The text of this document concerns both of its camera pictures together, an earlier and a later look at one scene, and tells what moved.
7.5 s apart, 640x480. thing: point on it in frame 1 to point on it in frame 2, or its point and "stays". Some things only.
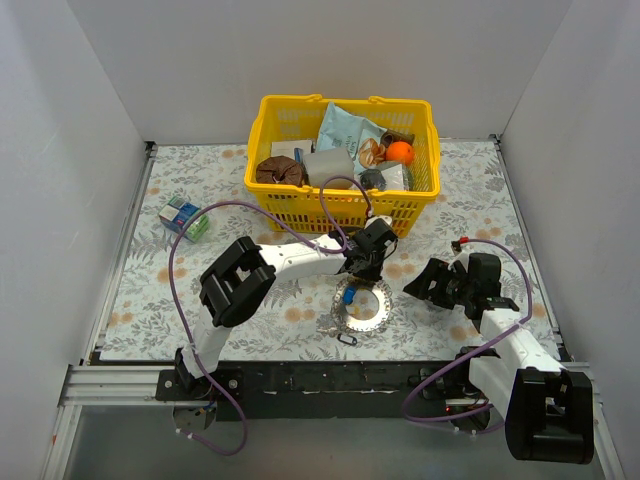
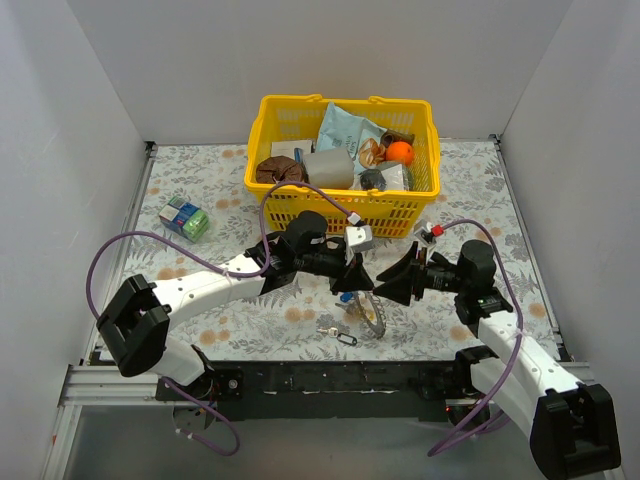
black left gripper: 364,270 to 343,265
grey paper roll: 320,166 stays
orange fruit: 400,151 stays
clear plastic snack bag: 351,323 to 377,329
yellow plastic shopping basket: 328,165 stays
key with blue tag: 349,294 stays
